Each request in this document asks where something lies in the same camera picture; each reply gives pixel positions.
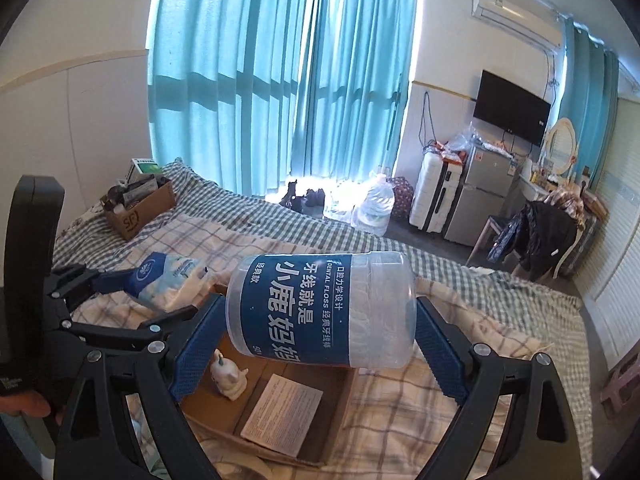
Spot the wooden chair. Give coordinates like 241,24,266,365
467,200,582,281

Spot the blue white tissue pack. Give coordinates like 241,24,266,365
122,252,232,311

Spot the plaid beige blanket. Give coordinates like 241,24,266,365
70,212,546,480

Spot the clear plastic water jug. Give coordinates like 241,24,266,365
323,182,362,222

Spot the teal window curtain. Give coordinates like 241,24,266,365
146,0,323,197
290,0,421,183

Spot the pink plastic stool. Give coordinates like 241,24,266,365
599,357,640,419

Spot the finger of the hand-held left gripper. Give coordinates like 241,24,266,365
44,262,137,313
62,304,213,357

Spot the black wall television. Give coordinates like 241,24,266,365
473,70,552,147

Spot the white oval vanity mirror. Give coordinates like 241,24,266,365
542,117,579,179

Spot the clear plastic bag with snacks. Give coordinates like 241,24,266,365
444,124,507,157

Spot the blue plastic bag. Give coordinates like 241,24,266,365
487,210,526,264

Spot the green white carton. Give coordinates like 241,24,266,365
127,158,164,184

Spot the white suitcase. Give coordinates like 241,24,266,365
409,151,464,234

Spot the white air conditioner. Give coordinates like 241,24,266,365
472,0,567,47

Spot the clear blue-label dental floss jar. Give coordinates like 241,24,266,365
225,250,417,369

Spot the white printed leaflet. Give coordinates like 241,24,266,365
240,374,327,454

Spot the large clear water jug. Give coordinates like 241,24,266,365
350,172,396,237

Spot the person's left hand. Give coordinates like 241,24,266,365
0,391,65,427

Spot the small cardboard box with items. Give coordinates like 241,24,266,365
102,174,177,242

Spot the white vanity desk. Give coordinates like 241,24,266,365
519,172,557,203

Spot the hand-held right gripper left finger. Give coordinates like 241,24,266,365
52,292,236,480

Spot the white louvered wardrobe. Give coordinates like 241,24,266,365
574,95,640,361

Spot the black jacket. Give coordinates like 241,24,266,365
516,202,579,282

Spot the silver mini fridge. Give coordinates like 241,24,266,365
443,142,522,247

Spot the dark red patterned bag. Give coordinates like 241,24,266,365
387,176,415,220

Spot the white ceramic figurine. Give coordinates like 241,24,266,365
210,350,249,402

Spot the narrow teal curtain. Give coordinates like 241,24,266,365
554,15,622,192

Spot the green checked bedsheet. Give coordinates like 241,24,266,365
52,158,596,480

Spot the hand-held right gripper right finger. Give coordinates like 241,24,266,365
414,296,587,480

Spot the hanging wall cable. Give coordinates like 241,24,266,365
419,90,437,155

